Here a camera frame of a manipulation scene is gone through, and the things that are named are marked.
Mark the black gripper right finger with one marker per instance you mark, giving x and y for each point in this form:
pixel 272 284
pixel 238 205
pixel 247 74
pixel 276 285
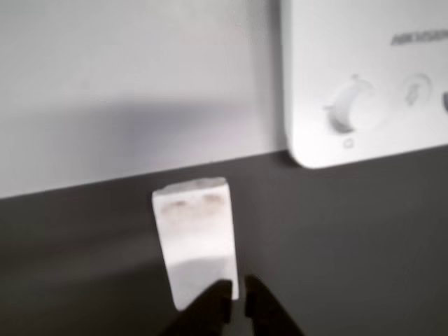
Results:
pixel 269 311

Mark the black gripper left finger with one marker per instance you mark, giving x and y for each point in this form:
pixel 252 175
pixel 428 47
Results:
pixel 206 315

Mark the white rectangular block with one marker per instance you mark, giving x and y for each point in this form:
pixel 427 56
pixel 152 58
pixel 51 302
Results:
pixel 196 231

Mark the grey desk mat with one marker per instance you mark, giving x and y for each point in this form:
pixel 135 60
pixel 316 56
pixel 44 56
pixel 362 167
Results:
pixel 332 227

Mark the white flat electronic device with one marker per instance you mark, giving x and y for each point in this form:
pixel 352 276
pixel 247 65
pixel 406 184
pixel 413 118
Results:
pixel 350 52

